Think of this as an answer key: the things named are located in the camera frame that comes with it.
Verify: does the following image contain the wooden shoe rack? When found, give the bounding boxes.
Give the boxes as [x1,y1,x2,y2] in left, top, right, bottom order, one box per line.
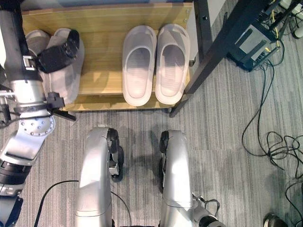
[20,1,194,114]

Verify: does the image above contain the silver robot leg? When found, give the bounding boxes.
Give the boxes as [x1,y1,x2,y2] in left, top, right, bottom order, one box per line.
[159,129,226,227]
[74,127,125,227]

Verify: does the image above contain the black robot body cable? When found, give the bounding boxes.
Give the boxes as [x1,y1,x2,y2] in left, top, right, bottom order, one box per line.
[34,180,80,227]

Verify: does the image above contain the silver left robot leg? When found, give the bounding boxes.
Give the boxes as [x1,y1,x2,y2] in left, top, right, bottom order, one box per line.
[74,127,125,227]

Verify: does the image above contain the black and grey router box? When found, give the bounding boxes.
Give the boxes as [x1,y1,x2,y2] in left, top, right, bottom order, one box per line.
[226,23,280,72]

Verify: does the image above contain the black looped floor cable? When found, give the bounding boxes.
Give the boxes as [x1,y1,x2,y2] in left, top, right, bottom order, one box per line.
[285,181,303,227]

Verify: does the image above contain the yellow cable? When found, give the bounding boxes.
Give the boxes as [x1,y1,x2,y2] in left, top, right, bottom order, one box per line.
[264,0,282,53]

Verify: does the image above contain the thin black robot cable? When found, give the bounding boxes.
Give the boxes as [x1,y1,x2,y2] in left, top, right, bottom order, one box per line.
[110,191,133,227]

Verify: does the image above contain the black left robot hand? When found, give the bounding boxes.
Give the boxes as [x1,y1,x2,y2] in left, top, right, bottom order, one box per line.
[0,9,80,82]

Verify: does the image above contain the silver right robot leg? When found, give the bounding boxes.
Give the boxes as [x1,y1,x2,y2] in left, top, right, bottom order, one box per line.
[159,129,226,227]

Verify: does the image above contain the tangled black floor cable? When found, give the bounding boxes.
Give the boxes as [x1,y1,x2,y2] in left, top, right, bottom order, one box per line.
[266,131,303,178]

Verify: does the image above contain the black table frame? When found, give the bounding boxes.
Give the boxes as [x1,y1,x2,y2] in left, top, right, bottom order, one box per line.
[169,0,303,118]

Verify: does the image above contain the grey slipper with wide strap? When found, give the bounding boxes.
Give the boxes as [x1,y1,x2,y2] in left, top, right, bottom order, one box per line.
[39,28,85,105]
[25,29,51,57]

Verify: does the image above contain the long black floor cable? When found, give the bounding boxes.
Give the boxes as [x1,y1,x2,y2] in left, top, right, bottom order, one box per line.
[241,60,276,157]

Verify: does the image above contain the white closed-toe slipper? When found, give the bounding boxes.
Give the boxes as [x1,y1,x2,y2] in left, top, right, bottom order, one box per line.
[154,23,191,105]
[122,25,158,106]

